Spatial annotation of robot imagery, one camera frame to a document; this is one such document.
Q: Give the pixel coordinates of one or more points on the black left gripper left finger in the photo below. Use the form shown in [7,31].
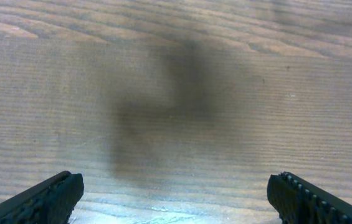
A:
[49,202]

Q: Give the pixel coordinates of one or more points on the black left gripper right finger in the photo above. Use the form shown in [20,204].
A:
[300,202]

